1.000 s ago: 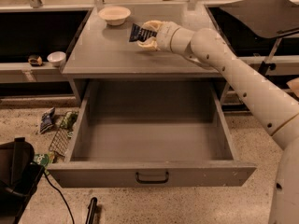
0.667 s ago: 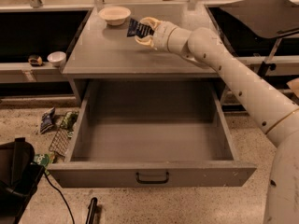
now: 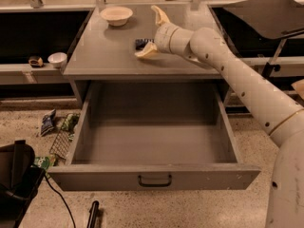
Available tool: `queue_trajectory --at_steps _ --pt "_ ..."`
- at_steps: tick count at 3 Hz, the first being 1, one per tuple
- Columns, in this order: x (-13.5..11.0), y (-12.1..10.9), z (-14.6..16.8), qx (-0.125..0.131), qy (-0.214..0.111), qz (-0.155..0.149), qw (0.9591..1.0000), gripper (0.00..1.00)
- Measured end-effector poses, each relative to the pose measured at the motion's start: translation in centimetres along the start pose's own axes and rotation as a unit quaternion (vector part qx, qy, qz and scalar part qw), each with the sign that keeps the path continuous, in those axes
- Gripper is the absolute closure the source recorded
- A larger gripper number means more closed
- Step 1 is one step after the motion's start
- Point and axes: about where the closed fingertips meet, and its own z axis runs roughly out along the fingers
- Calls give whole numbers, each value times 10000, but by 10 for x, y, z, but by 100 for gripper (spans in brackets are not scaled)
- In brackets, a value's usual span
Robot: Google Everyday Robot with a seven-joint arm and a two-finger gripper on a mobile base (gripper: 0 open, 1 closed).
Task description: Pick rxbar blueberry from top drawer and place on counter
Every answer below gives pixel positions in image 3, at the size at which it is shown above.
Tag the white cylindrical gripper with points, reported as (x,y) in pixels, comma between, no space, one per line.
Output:
(162,37)

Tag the green snack bag on floor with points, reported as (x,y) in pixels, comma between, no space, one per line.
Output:
(70,122)

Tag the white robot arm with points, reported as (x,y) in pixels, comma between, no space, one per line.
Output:
(281,117)

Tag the grey low shelf right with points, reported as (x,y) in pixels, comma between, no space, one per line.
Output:
(289,66)

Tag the dark blue rxbar wrapper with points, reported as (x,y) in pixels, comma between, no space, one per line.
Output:
(141,43)

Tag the small white cup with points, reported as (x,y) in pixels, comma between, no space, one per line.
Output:
(58,59)

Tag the large beige bowl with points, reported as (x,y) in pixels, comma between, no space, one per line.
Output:
(116,16)

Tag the black robot base left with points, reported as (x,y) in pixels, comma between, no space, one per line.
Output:
(19,182)

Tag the grey low shelf left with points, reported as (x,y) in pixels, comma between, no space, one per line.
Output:
(24,74)

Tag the black cylindrical tool on floor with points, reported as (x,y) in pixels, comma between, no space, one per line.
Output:
(93,214)

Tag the grey open top drawer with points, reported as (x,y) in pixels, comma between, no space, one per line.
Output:
(116,141)

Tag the wire mesh rack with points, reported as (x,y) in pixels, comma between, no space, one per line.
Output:
(62,143)

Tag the black drawer handle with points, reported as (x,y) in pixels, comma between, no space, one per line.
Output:
(153,182)

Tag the yellow black tape measure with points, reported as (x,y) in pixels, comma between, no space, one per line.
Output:
(36,61)

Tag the grey low shelf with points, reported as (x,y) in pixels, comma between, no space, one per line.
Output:
(24,74)
(289,66)

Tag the black tray stand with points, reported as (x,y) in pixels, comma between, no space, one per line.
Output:
(265,29)

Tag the green white snack bag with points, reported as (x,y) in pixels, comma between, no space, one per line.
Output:
(45,162)

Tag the blue snack bag on floor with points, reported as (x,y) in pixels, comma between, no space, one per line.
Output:
(48,122)

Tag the grey cabinet with counter top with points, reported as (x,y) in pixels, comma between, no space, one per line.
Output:
(106,55)

